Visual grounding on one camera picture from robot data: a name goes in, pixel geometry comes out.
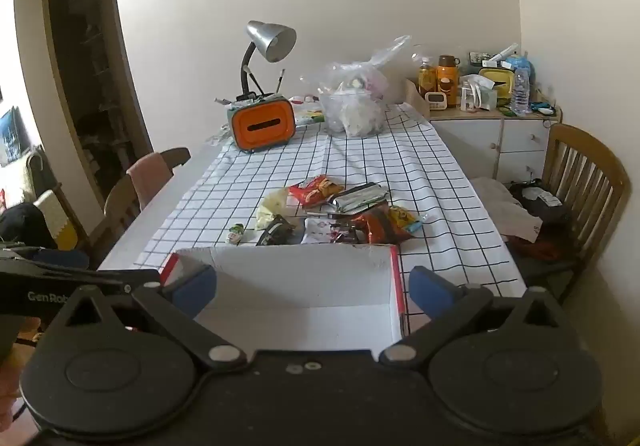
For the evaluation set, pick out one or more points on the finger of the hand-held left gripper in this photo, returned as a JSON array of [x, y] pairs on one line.
[[142, 280]]

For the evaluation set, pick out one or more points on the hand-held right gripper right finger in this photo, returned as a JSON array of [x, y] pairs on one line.
[[430, 288]]

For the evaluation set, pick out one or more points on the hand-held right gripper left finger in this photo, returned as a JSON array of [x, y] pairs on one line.
[[192, 286]]

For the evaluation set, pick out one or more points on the small green candy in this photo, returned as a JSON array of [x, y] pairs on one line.
[[235, 233]]

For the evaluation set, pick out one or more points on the orange brown snack packet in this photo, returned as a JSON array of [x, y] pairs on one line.
[[372, 226]]

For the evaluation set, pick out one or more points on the dark brown snack packet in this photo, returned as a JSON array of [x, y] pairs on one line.
[[277, 231]]

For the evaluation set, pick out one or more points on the white cardboard box red edges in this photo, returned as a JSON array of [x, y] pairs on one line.
[[300, 286]]

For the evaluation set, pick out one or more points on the pale yellow snack packet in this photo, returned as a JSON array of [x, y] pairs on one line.
[[272, 206]]

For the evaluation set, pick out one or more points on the silver green snack packet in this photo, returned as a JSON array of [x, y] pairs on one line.
[[357, 196]]

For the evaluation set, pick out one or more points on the white blue snack packet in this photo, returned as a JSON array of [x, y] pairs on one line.
[[317, 228]]

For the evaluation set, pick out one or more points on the red snack packet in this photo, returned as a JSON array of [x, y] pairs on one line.
[[315, 188]]

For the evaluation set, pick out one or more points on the black jacket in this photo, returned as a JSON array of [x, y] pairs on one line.
[[25, 226]]

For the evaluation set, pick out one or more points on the chair with cream cushion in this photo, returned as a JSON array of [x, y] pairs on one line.
[[47, 206]]

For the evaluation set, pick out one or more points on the pink cloth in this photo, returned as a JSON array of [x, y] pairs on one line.
[[150, 178]]

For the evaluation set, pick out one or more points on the white cloth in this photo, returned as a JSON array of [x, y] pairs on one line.
[[500, 211]]

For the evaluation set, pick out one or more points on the black bag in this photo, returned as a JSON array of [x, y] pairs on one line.
[[542, 206]]

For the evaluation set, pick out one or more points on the white wooden cabinet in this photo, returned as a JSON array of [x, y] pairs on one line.
[[475, 136]]

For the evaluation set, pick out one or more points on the orange green tissue box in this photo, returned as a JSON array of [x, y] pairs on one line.
[[262, 126]]

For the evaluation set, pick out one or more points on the white kitchen timer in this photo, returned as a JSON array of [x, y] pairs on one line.
[[435, 101]]

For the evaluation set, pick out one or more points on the glass jar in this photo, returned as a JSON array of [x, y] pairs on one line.
[[468, 99]]

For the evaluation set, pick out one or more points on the clear plastic bag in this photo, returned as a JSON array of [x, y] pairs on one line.
[[352, 101]]

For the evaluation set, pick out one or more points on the wooden slat-back chair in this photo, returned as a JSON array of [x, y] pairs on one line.
[[595, 166]]

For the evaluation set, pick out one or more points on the colourful flat packet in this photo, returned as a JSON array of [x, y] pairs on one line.
[[310, 116]]

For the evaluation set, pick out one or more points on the amber liquid bottle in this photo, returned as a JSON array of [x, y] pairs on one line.
[[426, 81]]

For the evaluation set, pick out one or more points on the orange thermos bottle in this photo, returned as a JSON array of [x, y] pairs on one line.
[[447, 81]]

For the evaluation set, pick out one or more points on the clear water bottle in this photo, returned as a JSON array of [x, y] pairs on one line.
[[520, 94]]

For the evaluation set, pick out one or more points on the paint brush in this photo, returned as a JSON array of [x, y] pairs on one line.
[[280, 80], [256, 80]]

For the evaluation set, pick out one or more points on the yellow storage container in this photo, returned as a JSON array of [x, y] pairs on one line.
[[497, 79]]

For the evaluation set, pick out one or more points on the blue round container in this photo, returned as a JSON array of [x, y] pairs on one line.
[[522, 64]]

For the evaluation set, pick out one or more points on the silver desk lamp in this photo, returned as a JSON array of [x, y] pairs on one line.
[[270, 39]]

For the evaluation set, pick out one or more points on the blue wall poster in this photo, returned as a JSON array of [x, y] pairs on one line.
[[12, 136]]

